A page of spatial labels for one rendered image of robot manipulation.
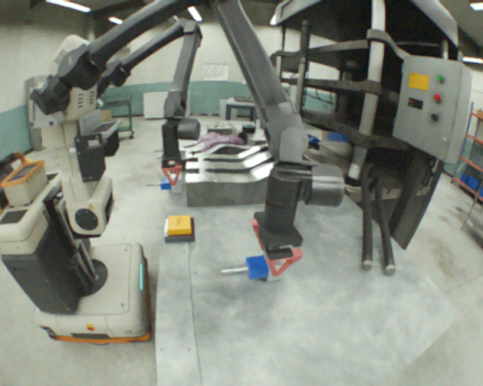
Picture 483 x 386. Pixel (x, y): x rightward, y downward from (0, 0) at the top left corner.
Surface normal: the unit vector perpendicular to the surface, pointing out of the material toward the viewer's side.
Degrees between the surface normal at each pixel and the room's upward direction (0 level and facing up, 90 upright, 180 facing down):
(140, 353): 0
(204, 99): 90
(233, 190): 90
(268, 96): 55
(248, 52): 64
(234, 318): 0
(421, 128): 90
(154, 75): 90
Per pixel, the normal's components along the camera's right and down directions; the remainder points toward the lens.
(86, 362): 0.07, -0.88
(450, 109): -0.97, 0.04
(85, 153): 0.33, 0.47
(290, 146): -0.02, 0.02
